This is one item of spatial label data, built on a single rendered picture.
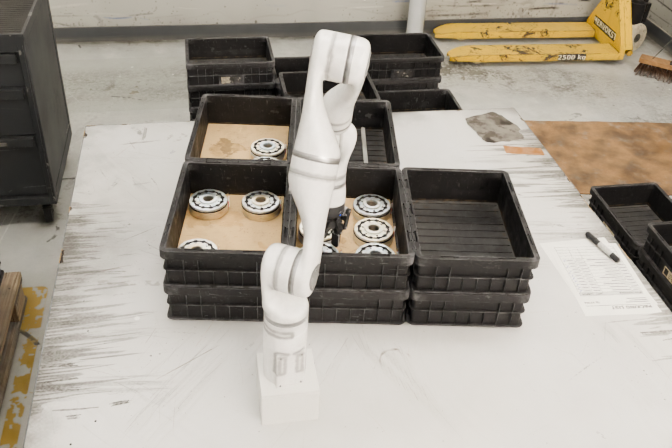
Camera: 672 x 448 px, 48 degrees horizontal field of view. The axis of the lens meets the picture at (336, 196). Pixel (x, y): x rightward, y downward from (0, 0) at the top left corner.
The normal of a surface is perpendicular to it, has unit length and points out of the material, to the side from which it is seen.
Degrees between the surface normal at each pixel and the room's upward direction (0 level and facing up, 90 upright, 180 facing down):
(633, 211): 0
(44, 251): 0
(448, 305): 89
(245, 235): 0
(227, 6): 90
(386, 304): 89
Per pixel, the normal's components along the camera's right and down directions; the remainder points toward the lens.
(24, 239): 0.05, -0.82
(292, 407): 0.18, 0.57
